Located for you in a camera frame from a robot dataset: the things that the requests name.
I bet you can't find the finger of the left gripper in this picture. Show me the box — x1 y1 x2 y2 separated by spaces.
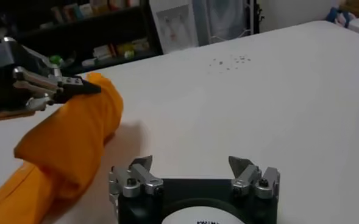
0 96 55 121
12 66 102 105

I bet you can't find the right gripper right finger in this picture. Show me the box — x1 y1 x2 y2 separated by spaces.
227 155 281 201

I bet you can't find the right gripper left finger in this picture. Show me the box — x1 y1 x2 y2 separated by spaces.
107 154 165 199

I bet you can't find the orange t-shirt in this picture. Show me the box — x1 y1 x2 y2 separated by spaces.
0 72 124 224

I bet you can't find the black shelving unit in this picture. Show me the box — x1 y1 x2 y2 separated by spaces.
0 0 164 77

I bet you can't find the white work table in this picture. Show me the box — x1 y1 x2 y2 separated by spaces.
0 19 359 224

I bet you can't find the white water dispenser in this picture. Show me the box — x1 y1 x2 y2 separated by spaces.
148 0 200 55

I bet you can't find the blue water jug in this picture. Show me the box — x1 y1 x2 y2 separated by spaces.
202 0 247 42

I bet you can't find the black slim stand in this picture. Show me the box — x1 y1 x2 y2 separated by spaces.
254 0 265 33

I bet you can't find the blue bag with white handles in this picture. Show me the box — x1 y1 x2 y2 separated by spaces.
325 6 356 29

